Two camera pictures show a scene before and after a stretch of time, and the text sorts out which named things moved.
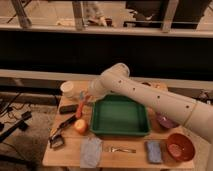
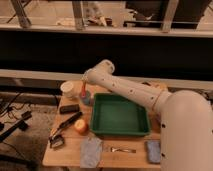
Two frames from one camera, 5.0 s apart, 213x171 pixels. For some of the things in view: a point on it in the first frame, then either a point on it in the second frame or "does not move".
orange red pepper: [80, 109] to [84, 92]
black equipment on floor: [22, 126] does not move
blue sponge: [154, 152] does not move
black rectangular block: [68, 109] does not move
